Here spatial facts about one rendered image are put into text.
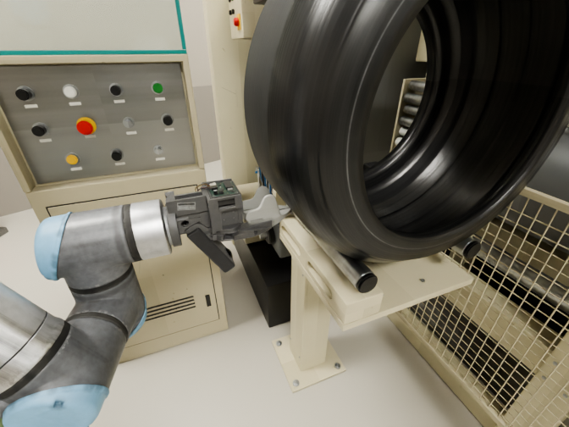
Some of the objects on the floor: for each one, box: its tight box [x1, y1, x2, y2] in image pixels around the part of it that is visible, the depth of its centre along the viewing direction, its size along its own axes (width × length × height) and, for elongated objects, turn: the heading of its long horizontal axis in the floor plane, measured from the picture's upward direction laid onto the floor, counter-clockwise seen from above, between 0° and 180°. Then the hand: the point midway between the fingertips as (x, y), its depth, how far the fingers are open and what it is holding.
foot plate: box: [272, 335, 346, 393], centre depth 138 cm, size 27×27×2 cm
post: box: [290, 256, 330, 371], centre depth 75 cm, size 13×13×250 cm
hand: (284, 213), depth 54 cm, fingers closed
